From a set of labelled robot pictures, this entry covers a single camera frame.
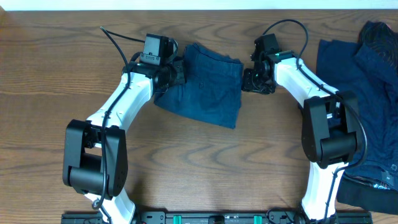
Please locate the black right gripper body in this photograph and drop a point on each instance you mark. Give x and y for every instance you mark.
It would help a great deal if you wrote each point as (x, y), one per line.
(255, 82)

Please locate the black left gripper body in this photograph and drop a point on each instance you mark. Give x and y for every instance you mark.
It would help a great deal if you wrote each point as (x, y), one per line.
(173, 76)

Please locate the dark blue denim shorts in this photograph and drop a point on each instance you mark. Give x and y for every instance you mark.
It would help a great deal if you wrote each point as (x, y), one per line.
(212, 92)

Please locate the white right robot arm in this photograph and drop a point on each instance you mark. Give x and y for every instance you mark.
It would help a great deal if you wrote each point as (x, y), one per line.
(331, 130)

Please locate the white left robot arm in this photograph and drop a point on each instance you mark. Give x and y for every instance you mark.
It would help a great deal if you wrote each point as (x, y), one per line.
(95, 160)

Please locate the dark blue denim garment pile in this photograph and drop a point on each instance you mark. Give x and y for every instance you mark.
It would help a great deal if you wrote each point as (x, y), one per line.
(359, 68)

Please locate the black knit garment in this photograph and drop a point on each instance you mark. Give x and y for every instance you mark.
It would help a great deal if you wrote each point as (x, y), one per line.
(380, 38)

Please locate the black garment with logo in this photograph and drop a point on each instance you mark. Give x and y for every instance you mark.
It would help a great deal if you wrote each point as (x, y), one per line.
(367, 195)

